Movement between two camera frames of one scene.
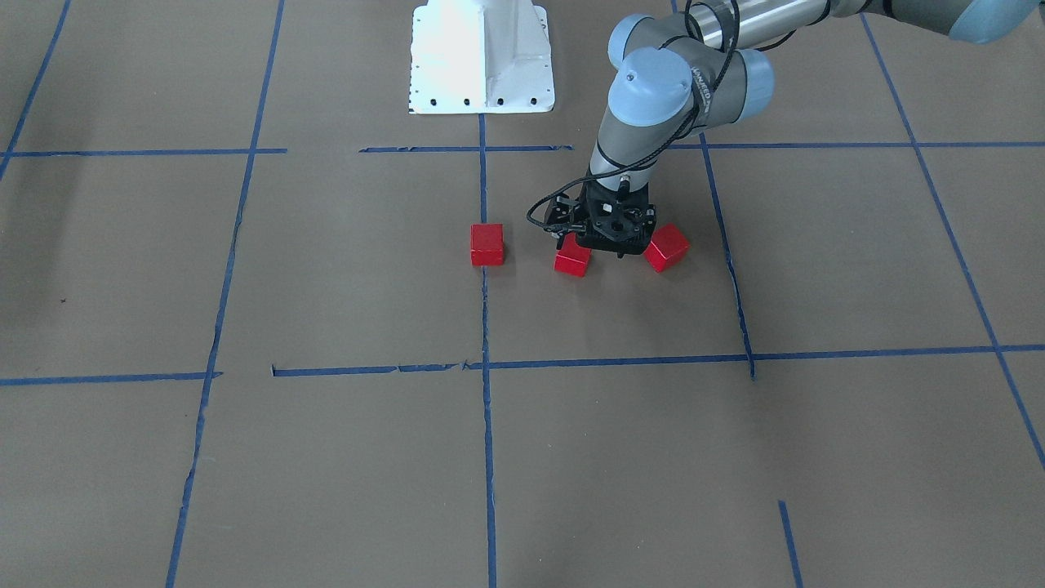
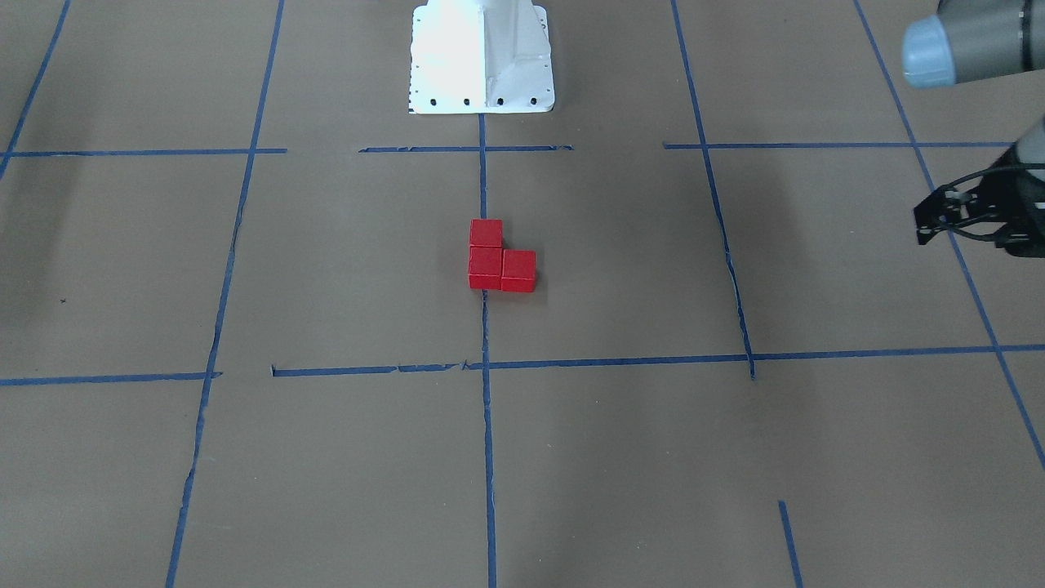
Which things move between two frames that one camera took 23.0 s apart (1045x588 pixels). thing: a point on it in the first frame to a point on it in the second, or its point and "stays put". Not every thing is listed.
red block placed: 486,244 stays put
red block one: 668,247 to 518,270
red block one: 571,259 to 485,271
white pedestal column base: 481,57 stays put
